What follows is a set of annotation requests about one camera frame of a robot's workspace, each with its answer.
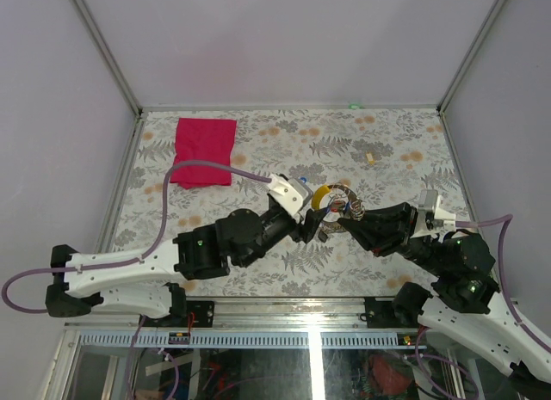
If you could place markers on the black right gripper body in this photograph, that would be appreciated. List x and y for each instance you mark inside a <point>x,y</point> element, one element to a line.
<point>421,248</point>

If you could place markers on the loose yellow tag key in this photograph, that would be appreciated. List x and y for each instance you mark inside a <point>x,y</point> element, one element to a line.
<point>369,157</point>

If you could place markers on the metal front rail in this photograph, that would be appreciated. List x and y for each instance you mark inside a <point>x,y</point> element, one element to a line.
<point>325,323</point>

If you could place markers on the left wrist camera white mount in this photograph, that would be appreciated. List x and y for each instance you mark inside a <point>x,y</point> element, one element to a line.
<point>292,195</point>

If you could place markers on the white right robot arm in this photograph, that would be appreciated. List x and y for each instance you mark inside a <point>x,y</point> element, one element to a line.
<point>465,303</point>

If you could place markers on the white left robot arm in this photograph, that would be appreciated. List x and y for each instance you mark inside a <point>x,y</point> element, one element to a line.
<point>147,283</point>

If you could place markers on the aluminium enclosure frame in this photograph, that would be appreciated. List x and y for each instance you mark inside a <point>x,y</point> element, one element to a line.
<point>326,144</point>

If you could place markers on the grey keyring with yellow handle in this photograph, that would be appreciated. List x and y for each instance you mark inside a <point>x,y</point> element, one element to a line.
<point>328,194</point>

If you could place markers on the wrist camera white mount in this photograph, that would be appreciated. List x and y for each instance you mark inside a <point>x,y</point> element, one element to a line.
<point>292,195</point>
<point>432,219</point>

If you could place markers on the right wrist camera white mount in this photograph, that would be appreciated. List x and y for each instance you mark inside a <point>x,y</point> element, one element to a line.
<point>432,219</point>

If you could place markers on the pink folded cloth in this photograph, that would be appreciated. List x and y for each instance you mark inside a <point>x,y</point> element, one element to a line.
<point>209,140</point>

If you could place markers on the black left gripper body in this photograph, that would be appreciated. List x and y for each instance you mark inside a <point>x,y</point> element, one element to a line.
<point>277,229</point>

